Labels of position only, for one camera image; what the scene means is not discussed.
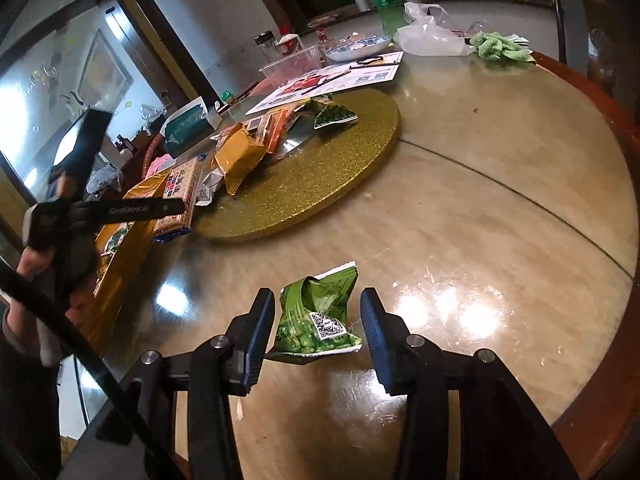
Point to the wooden chair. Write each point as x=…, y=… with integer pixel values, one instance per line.
x=595, y=35

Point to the gold glitter turntable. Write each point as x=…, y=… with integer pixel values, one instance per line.
x=310, y=180

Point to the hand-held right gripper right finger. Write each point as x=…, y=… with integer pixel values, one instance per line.
x=377, y=335

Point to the printed paper leaflet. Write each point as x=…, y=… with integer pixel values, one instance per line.
x=350, y=77

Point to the green cloth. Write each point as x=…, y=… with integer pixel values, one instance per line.
x=500, y=47

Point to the green tissue box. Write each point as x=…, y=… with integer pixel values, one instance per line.
x=187, y=127

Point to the white plastic bag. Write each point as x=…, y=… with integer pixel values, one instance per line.
x=430, y=35

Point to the framed picture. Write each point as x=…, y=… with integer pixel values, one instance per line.
x=105, y=70

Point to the yellow cardboard box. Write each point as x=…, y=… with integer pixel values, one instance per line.
x=125, y=270

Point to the yellow snack packet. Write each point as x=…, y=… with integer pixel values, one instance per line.
x=240, y=157

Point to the small white paper sachet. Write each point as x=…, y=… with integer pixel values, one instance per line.
x=210, y=182

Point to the red hoop chair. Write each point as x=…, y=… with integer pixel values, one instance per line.
x=150, y=152

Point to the clear plastic container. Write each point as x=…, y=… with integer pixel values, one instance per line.
x=290, y=65

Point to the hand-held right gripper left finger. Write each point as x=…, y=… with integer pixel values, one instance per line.
x=260, y=330

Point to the pink cloth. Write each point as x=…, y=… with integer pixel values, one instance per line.
x=160, y=165

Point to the small green-capped bottle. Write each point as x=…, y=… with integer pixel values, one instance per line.
x=226, y=96

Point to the red and white bottle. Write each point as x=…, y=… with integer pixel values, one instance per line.
x=289, y=44

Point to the glass jar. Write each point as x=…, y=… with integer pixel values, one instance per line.
x=266, y=45

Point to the person's left hand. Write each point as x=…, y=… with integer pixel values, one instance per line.
x=32, y=262

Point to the orange snack packet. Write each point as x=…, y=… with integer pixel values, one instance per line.
x=277, y=127

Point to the blue patterned plate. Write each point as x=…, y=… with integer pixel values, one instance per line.
x=357, y=49

